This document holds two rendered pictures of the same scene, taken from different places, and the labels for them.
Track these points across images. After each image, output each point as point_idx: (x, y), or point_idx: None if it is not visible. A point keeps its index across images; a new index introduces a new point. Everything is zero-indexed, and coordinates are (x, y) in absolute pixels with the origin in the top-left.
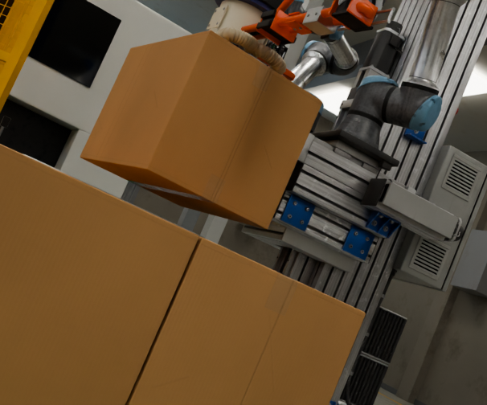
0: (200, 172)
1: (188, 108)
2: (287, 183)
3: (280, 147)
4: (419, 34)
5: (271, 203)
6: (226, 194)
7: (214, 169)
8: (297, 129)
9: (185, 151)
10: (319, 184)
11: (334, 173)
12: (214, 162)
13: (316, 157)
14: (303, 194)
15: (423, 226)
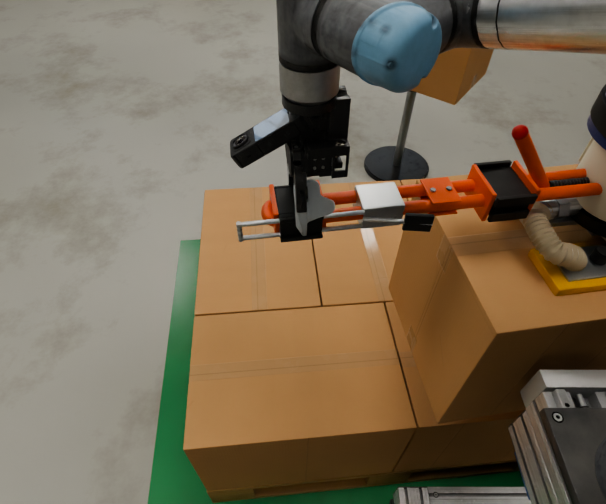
0: (406, 316)
1: (403, 253)
2: (453, 398)
3: (451, 349)
4: None
5: (440, 401)
6: (416, 353)
7: (412, 322)
8: (466, 345)
9: (401, 290)
10: (532, 458)
11: (551, 470)
12: (412, 316)
13: (538, 419)
14: (514, 446)
15: None
